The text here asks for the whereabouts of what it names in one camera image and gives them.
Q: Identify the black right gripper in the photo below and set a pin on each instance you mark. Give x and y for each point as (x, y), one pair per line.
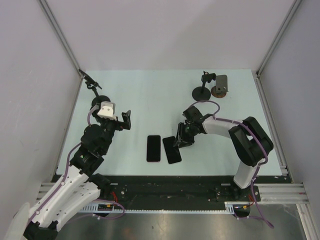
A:
(181, 137)

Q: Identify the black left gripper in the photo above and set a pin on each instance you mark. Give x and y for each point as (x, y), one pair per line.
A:
(126, 118)

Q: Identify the white phone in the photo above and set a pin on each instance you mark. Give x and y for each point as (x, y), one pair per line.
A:
(172, 152)

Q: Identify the pink phone black screen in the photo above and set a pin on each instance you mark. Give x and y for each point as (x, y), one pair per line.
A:
(153, 152)

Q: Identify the black tripod phone stand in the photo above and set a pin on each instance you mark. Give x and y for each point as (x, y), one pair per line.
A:
(202, 93)

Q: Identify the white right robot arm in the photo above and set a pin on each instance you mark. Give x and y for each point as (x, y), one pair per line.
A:
(250, 141)

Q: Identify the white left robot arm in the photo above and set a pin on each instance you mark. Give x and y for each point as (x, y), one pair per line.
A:
(79, 184)

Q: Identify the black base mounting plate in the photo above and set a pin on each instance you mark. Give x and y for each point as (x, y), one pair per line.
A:
(177, 193)

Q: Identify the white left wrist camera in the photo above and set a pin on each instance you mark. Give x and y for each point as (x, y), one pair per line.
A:
(107, 110)

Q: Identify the white corner frame post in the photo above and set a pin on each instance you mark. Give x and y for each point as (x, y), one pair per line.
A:
(279, 35)

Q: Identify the left aluminium frame post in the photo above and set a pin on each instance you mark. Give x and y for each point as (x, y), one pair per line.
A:
(49, 14)

